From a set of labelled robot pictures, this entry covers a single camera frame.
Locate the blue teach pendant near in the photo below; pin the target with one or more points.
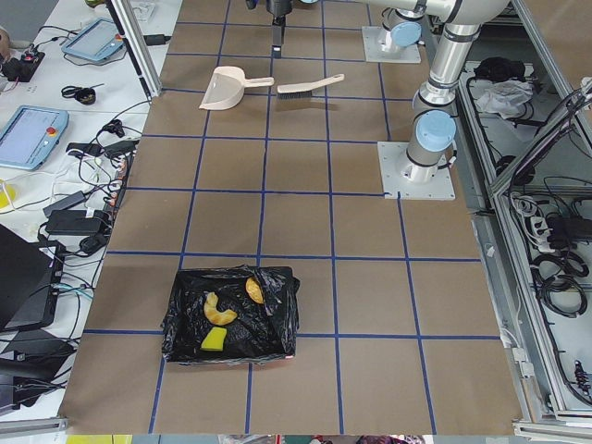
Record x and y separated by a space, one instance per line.
30 135

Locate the black bag lined bin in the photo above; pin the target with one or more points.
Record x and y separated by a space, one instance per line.
261 332

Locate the white hand brush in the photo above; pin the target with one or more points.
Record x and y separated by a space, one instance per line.
305 89

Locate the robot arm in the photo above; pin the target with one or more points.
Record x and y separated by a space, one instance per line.
433 127

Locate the pale curved peel trash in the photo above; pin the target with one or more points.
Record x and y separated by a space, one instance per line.
213 315

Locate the blue teach pendant far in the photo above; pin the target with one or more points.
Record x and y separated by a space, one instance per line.
96 44

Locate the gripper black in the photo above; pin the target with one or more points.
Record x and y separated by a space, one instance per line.
277 7

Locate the beige plastic dustpan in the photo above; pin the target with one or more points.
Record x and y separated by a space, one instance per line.
226 87

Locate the black power adapter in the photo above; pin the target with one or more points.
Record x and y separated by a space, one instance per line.
76 222

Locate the brown potato-like trash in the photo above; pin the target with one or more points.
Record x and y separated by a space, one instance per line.
254 290

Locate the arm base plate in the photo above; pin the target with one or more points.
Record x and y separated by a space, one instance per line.
399 45
402 179

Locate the blue teach pendant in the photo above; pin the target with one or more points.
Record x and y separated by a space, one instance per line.
30 135
96 44

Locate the yellow sponge piece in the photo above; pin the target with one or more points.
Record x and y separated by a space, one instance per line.
214 340

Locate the aluminium frame post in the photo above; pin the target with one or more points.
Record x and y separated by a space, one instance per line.
129 29

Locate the black laptop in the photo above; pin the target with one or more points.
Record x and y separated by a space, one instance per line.
30 272

